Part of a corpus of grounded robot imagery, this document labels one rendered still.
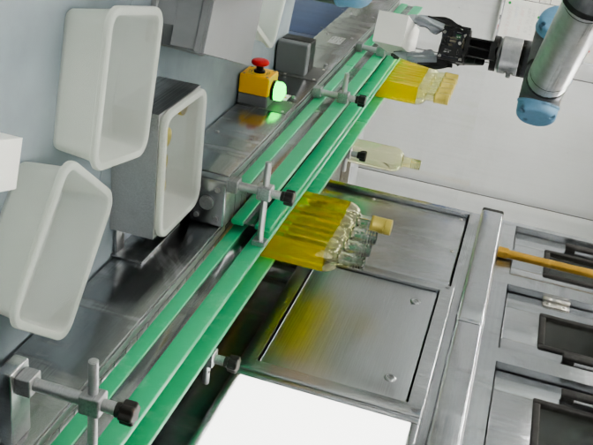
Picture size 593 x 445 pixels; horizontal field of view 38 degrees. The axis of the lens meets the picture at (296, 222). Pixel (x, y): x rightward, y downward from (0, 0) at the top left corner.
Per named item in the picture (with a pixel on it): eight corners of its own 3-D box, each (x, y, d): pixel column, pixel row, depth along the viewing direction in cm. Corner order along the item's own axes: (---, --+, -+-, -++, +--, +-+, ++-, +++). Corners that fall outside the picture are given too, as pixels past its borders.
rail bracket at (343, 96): (309, 98, 208) (363, 109, 206) (313, 68, 205) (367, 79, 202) (313, 93, 212) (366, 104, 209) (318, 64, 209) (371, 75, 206)
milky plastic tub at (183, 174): (111, 230, 144) (160, 243, 142) (115, 104, 134) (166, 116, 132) (155, 191, 159) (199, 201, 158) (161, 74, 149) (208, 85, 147)
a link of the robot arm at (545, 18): (574, 56, 156) (562, 86, 166) (585, 5, 159) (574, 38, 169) (529, 48, 157) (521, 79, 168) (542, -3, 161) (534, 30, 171)
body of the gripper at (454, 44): (442, 20, 172) (502, 32, 170) (445, 26, 181) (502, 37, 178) (433, 58, 173) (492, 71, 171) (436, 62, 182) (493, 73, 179)
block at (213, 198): (187, 221, 162) (221, 230, 160) (190, 175, 157) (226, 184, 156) (194, 214, 165) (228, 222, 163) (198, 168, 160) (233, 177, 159)
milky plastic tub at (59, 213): (-53, 308, 106) (10, 327, 104) (9, 140, 111) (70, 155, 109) (11, 327, 123) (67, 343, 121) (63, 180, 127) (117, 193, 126)
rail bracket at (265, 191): (221, 238, 161) (285, 254, 159) (228, 155, 153) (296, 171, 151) (227, 231, 164) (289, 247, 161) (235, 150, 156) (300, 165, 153)
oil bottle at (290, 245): (232, 250, 172) (334, 276, 168) (234, 225, 169) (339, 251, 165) (241, 237, 177) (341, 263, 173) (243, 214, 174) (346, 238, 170)
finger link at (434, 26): (405, 1, 175) (446, 22, 174) (409, 5, 181) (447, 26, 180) (398, 15, 176) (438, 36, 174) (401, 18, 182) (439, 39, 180)
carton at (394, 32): (379, 10, 170) (409, 15, 169) (393, 25, 193) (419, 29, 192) (371, 41, 171) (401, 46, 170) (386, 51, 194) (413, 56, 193)
